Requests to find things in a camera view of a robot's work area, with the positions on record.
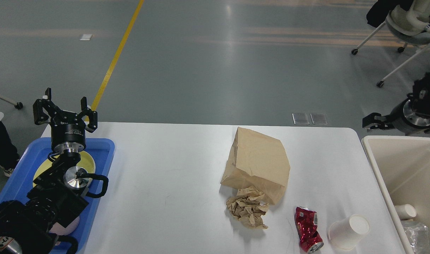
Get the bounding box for left metal floor plate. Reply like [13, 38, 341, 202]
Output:
[292, 113, 310, 125]

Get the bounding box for white chair leg with caster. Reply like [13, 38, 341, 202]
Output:
[0, 94, 24, 110]

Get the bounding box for crushed red can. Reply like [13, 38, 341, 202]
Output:
[295, 206, 324, 254]

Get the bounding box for white office chair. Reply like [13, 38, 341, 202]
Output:
[351, 0, 430, 88]

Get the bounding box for beige plastic bin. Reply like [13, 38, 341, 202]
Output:
[362, 135, 430, 254]

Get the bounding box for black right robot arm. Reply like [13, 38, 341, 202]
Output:
[363, 72, 430, 136]

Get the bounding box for brown paper bag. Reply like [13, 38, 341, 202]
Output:
[220, 127, 291, 205]

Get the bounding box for brown paper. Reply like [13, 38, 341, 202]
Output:
[225, 186, 269, 230]

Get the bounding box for blue plastic tray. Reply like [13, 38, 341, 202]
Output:
[0, 137, 115, 254]

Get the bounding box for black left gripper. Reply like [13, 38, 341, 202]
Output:
[33, 88, 98, 153]

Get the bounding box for white paper cup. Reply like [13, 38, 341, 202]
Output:
[328, 214, 371, 251]

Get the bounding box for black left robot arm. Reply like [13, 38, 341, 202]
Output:
[0, 88, 109, 254]

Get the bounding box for metal floor plate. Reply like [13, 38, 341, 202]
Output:
[292, 113, 310, 125]
[310, 113, 328, 125]

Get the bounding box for right metal floor plate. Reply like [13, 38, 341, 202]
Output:
[310, 113, 328, 125]

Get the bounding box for small white cup in bin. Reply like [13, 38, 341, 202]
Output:
[394, 204, 417, 220]

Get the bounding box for yellow round plate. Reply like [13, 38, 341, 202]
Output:
[33, 151, 96, 190]

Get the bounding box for aluminium foil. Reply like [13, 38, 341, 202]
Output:
[400, 220, 430, 254]

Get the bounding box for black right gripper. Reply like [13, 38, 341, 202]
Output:
[363, 99, 430, 136]

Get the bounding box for seated person dark trousers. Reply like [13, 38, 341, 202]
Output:
[0, 121, 21, 177]

